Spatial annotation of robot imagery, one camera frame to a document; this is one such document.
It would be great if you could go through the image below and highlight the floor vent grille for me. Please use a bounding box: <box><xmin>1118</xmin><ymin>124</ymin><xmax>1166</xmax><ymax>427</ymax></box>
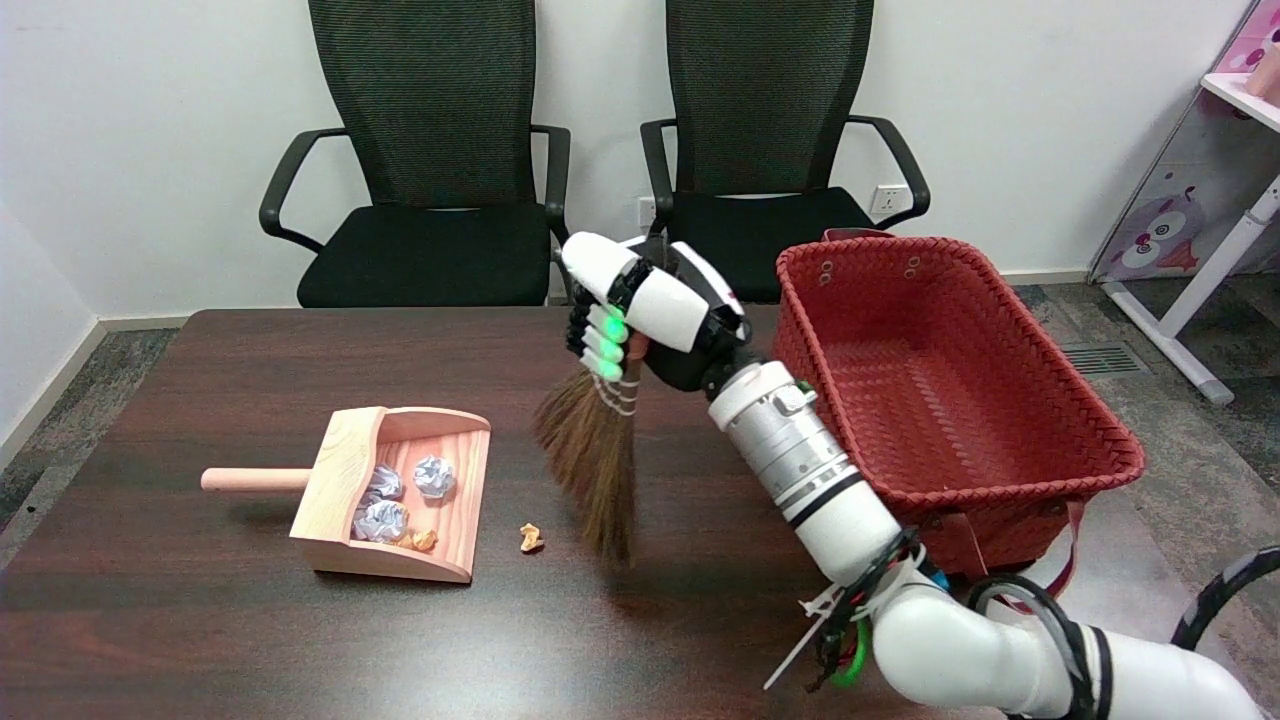
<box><xmin>1060</xmin><ymin>343</ymin><xmax>1151</xmax><ymax>376</ymax></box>

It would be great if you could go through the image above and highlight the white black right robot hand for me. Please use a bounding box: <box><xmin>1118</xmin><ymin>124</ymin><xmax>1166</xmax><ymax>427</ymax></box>
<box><xmin>560</xmin><ymin>232</ymin><xmax>766</xmax><ymax>393</ymax></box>

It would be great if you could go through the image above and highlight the pink cup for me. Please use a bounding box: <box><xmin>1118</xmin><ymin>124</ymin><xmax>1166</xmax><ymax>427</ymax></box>
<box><xmin>1245</xmin><ymin>45</ymin><xmax>1280</xmax><ymax>106</ymax></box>

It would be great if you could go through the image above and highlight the red woven basket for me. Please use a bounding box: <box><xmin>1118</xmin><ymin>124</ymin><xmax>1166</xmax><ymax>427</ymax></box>
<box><xmin>768</xmin><ymin>228</ymin><xmax>1148</xmax><ymax>601</ymax></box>

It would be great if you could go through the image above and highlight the black mesh office chair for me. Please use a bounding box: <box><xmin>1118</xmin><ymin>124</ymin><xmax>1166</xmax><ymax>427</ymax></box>
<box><xmin>638</xmin><ymin>0</ymin><xmax>932</xmax><ymax>306</ymax></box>
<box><xmin>258</xmin><ymin>0</ymin><xmax>579</xmax><ymax>309</ymax></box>

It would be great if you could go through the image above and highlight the white desk frame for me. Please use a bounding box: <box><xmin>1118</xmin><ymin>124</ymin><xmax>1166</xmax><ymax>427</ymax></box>
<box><xmin>1103</xmin><ymin>72</ymin><xmax>1280</xmax><ymax>406</ymax></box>

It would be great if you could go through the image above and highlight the owl print side panel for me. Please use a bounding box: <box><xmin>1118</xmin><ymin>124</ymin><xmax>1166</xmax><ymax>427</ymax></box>
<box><xmin>1088</xmin><ymin>0</ymin><xmax>1280</xmax><ymax>284</ymax></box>

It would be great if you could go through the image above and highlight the wooden dustpan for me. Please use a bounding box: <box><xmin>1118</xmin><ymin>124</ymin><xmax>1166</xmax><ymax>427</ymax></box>
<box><xmin>200</xmin><ymin>405</ymin><xmax>493</xmax><ymax>585</ymax></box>

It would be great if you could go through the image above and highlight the brown straw hand broom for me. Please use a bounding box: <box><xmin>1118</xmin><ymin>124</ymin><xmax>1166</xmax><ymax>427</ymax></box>
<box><xmin>532</xmin><ymin>335</ymin><xmax>651</xmax><ymax>566</ymax></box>

